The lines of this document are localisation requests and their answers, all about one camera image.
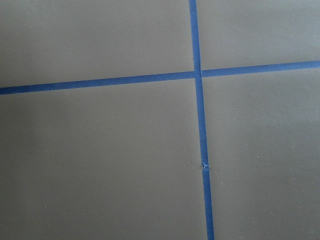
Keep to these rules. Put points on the long blue tape strip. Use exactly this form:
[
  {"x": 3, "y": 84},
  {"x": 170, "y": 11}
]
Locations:
[{"x": 201, "y": 119}]

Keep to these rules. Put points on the crossing blue tape strip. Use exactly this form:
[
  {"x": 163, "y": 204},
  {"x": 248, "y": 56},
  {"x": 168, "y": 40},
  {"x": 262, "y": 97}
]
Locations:
[{"x": 158, "y": 77}]

